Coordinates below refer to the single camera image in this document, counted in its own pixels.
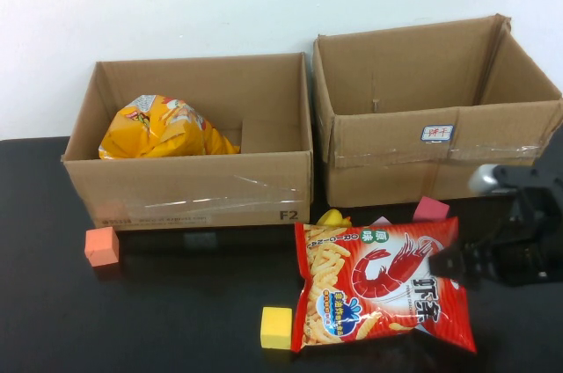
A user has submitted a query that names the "yellow rubber duck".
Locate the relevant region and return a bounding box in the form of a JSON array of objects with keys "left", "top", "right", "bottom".
[{"left": 316, "top": 208, "right": 353, "bottom": 229}]

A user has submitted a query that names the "pink foam cube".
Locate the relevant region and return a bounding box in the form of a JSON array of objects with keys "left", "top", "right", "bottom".
[{"left": 415, "top": 195, "right": 450, "bottom": 221}]

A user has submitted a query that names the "large yellow chip bag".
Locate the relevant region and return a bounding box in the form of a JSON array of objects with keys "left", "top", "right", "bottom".
[{"left": 97, "top": 94, "right": 242, "bottom": 159}]

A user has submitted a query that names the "cardboard box with F2 print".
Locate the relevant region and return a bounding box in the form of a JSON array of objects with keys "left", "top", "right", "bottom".
[{"left": 61, "top": 52, "right": 314, "bottom": 232}]

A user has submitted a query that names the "yellow foam cube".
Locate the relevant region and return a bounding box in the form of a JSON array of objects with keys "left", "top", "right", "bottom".
[{"left": 260, "top": 306, "right": 294, "bottom": 351}]

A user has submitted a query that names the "orange foam cube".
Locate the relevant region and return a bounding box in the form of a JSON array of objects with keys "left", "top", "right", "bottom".
[{"left": 84, "top": 227, "right": 121, "bottom": 267}]

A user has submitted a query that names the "red prawn cracker bag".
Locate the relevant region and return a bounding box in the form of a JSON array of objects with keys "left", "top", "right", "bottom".
[{"left": 293, "top": 216, "right": 478, "bottom": 355}]

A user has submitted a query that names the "cardboard box with white label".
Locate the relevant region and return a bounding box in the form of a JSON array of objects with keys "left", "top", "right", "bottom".
[{"left": 311, "top": 13, "right": 563, "bottom": 208}]

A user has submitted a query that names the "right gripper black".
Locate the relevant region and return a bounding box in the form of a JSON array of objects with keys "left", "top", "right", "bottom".
[{"left": 428, "top": 186, "right": 563, "bottom": 291}]

